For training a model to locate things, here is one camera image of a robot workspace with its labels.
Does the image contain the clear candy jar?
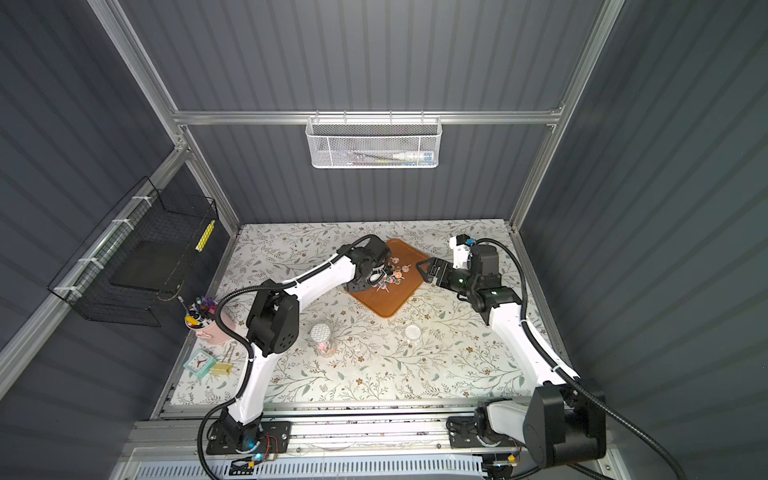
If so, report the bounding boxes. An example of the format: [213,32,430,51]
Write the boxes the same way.
[368,266,393,288]
[309,323,336,357]

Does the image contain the yellow tag on basket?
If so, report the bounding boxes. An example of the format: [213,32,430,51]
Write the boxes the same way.
[195,220,216,252]

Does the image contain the brown wooden tray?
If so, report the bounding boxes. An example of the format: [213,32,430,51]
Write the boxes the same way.
[351,239,429,318]

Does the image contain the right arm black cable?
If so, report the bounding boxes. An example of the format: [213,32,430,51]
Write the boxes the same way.
[473,237,689,480]

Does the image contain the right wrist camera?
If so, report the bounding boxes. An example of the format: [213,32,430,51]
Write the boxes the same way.
[449,234,475,270]

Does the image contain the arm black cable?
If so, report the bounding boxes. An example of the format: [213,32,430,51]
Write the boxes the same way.
[473,237,689,480]
[196,233,374,480]

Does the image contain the pile of colourful lollipops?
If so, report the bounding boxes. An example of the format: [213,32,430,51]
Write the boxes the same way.
[375,257,415,292]

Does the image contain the teal small clock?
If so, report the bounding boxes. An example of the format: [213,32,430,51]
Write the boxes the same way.
[183,349,218,378]

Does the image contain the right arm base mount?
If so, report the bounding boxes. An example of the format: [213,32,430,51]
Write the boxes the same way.
[445,416,523,450]

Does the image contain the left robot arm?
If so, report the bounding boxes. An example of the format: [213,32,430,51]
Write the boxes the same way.
[215,234,391,430]

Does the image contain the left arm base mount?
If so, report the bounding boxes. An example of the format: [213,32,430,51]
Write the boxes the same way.
[203,420,292,455]

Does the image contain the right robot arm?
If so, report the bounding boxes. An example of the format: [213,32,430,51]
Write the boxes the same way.
[416,235,607,469]

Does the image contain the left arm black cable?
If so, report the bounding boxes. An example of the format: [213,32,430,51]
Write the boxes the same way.
[196,233,374,480]

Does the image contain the pink pen cup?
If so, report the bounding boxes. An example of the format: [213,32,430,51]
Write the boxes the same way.
[179,297,232,346]

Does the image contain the black wire basket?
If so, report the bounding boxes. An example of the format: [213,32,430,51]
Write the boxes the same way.
[48,179,218,327]

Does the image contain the pens in white basket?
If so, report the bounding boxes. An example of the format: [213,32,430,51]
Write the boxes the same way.
[348,151,438,167]

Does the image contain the white wire mesh basket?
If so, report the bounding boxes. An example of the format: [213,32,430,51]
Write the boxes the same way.
[305,118,443,169]

